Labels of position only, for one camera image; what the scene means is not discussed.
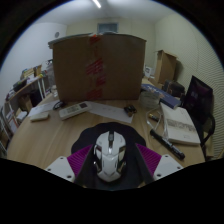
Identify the white computer mouse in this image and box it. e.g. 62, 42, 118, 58
92, 130, 128, 183

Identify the plain white paper sheet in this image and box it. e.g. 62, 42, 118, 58
87, 101, 134, 125

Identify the white remote control with display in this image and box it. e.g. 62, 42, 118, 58
58, 101, 92, 121

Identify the white shelf unit with books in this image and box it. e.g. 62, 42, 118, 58
0, 106, 21, 154

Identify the black mouse pad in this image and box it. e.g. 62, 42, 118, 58
70, 121, 156, 191

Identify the clear glass jar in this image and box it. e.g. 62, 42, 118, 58
46, 60, 60, 100

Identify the black marker pen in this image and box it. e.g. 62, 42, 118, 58
149, 129, 186, 161

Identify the white book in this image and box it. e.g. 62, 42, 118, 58
159, 102, 202, 147

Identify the tall open cardboard box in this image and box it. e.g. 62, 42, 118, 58
154, 49, 179, 85

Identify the black bin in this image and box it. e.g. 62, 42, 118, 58
29, 89, 43, 108

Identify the grey door with window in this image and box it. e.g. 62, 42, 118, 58
97, 22, 120, 34

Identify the clear plastic container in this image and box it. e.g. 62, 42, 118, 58
138, 89, 162, 110

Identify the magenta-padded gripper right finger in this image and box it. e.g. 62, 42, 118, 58
134, 143, 185, 185

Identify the blue flat box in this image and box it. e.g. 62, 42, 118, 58
140, 83, 183, 110

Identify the slim white remote control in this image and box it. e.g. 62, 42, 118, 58
29, 111, 50, 123

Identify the dark bag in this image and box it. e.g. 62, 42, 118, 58
162, 79, 186, 99

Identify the black plastic tray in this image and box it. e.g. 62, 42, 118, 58
12, 79, 28, 92

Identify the black box with purple print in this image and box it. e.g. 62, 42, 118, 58
184, 75, 214, 125

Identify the black chair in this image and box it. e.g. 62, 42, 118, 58
199, 113, 217, 162

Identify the small cardboard box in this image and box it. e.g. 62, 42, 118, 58
33, 64, 43, 78

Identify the large brown cardboard box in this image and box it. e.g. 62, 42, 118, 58
52, 33, 148, 103

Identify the grey flat sheets stack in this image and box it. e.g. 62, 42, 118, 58
47, 32, 96, 49

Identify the small black yellow stick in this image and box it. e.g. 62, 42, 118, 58
148, 113, 161, 122

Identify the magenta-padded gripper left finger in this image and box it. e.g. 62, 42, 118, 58
45, 143, 96, 188

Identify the wooden side desk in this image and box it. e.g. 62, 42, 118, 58
4, 74, 48, 108

